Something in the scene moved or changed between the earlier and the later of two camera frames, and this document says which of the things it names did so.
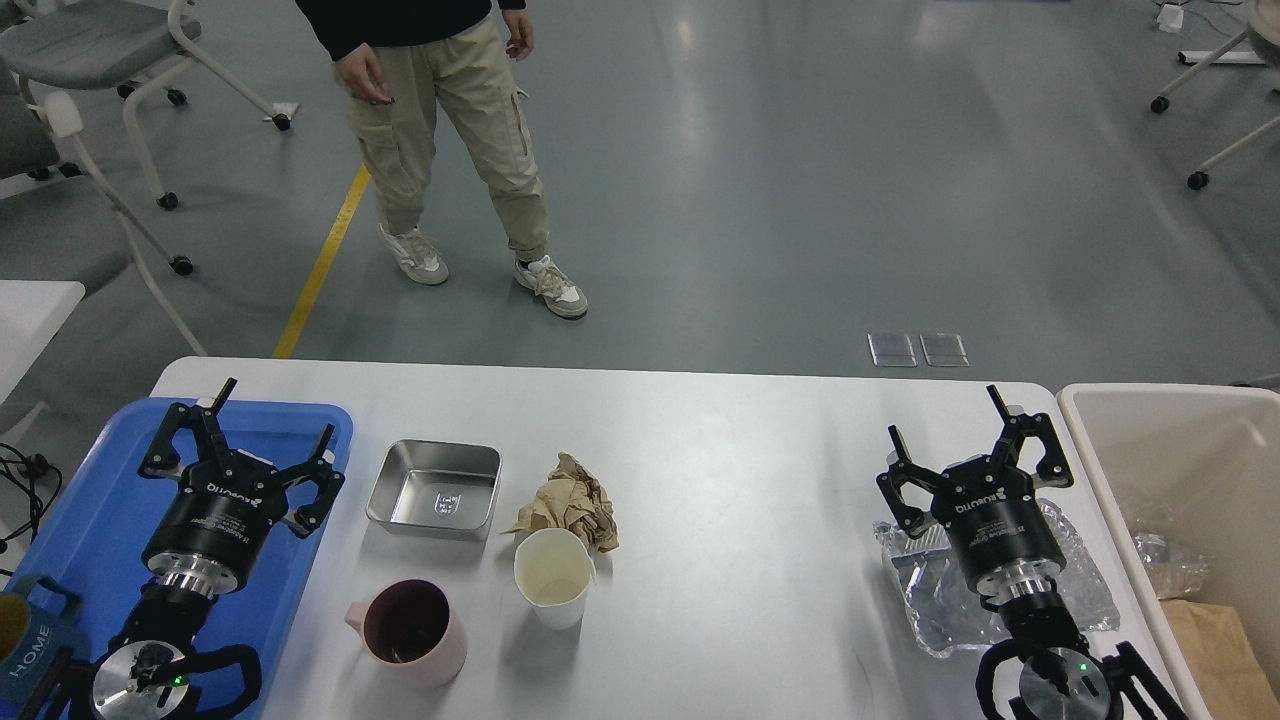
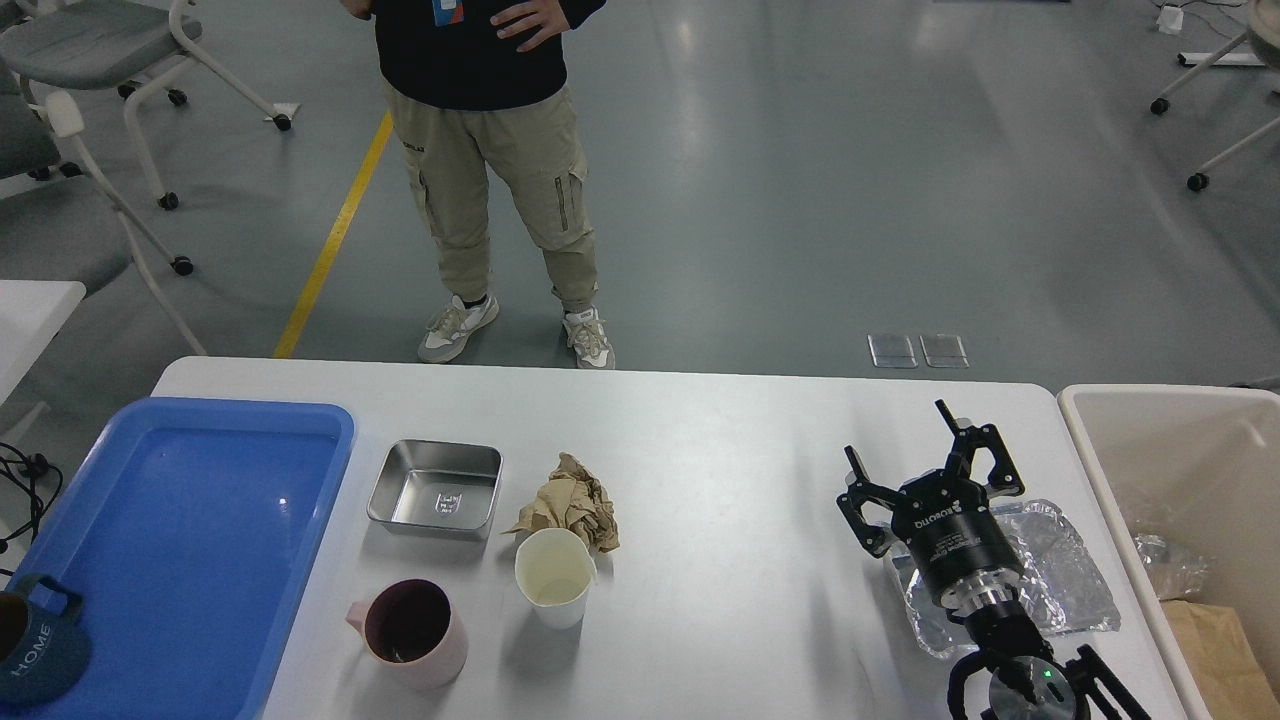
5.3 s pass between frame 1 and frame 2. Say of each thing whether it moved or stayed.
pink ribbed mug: stayed
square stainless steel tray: stayed
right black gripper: moved
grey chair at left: stayed
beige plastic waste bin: stayed
